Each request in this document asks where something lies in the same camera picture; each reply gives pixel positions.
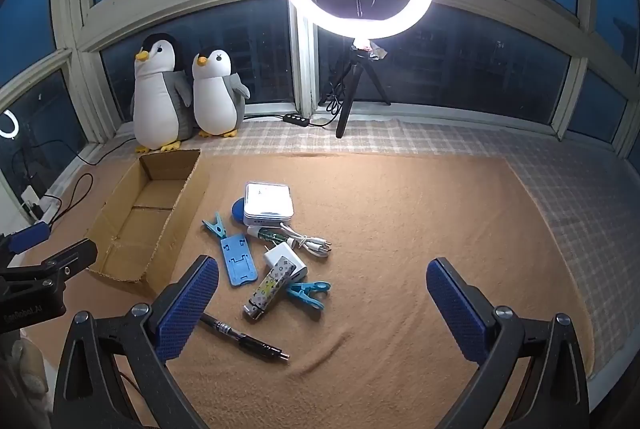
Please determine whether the large penguin plush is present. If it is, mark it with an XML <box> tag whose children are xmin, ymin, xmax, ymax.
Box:
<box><xmin>131</xmin><ymin>33</ymin><xmax>195</xmax><ymax>154</ymax></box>

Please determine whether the white power strip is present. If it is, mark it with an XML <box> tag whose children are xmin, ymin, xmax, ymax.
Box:
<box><xmin>20</xmin><ymin>186</ymin><xmax>63</xmax><ymax>222</ymax></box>

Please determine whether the black pen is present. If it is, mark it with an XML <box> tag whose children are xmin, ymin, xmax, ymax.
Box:
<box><xmin>199</xmin><ymin>313</ymin><xmax>291</xmax><ymax>365</ymax></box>

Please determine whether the cardboard box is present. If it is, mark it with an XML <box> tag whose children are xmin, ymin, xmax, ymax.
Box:
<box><xmin>86</xmin><ymin>149</ymin><xmax>211</xmax><ymax>299</ymax></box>

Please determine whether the green white glue stick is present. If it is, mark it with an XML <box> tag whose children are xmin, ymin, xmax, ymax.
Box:
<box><xmin>246</xmin><ymin>225</ymin><xmax>288</xmax><ymax>246</ymax></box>

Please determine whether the white clear-lid plastic case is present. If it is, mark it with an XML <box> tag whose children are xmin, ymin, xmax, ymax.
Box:
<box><xmin>244</xmin><ymin>181</ymin><xmax>296</xmax><ymax>227</ymax></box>

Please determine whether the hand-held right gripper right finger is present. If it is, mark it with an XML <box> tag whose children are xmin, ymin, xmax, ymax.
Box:
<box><xmin>426</xmin><ymin>257</ymin><xmax>591</xmax><ymax>429</ymax></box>

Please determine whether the white usb cable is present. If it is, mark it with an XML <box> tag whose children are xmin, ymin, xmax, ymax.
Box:
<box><xmin>279</xmin><ymin>221</ymin><xmax>332</xmax><ymax>258</ymax></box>

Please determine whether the blue folding phone stand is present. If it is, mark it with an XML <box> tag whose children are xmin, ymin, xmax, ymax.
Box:
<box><xmin>220</xmin><ymin>231</ymin><xmax>260</xmax><ymax>287</ymax></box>

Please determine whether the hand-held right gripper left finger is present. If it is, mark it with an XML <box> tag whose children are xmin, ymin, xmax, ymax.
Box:
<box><xmin>52</xmin><ymin>255</ymin><xmax>221</xmax><ymax>429</ymax></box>

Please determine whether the black looped cable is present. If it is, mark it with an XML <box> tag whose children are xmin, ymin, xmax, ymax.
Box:
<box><xmin>50</xmin><ymin>171</ymin><xmax>95</xmax><ymax>230</ymax></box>

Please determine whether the small penguin plush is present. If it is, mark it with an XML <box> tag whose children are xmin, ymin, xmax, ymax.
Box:
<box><xmin>192</xmin><ymin>49</ymin><xmax>251</xmax><ymax>138</ymax></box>

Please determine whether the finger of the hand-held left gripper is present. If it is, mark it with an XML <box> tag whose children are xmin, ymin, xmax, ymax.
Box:
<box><xmin>0</xmin><ymin>221</ymin><xmax>51</xmax><ymax>267</ymax></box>
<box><xmin>0</xmin><ymin>239</ymin><xmax>98</xmax><ymax>296</ymax></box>

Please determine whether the white charger plug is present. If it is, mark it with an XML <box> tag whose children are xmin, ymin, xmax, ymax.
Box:
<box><xmin>263</xmin><ymin>242</ymin><xmax>307</xmax><ymax>285</ymax></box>

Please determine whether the plaid blanket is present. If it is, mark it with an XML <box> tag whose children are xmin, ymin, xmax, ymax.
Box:
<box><xmin>65</xmin><ymin>116</ymin><xmax>640</xmax><ymax>385</ymax></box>

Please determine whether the light blue clothespin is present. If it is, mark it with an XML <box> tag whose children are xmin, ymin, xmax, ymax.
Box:
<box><xmin>201</xmin><ymin>212</ymin><xmax>231</xmax><ymax>241</ymax></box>
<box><xmin>286</xmin><ymin>280</ymin><xmax>332</xmax><ymax>311</ymax></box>

